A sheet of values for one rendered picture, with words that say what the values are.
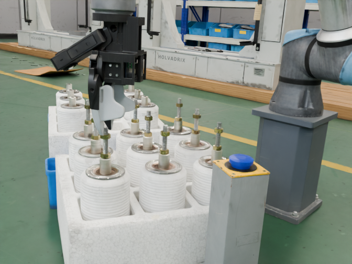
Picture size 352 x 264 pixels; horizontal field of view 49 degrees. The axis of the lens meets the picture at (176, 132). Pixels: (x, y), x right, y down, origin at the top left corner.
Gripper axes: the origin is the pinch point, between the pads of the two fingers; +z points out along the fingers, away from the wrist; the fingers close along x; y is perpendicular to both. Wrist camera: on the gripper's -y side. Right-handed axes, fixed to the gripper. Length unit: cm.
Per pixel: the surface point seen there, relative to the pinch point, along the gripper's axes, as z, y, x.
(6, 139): 35, -75, 74
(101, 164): 7.5, 0.3, -1.0
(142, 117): 13, -9, 54
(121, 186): 10.7, 4.8, -2.2
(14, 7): -18, -403, 566
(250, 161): 1.6, 27.6, -5.1
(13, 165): 35, -55, 50
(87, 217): 17.1, -1.1, -4.4
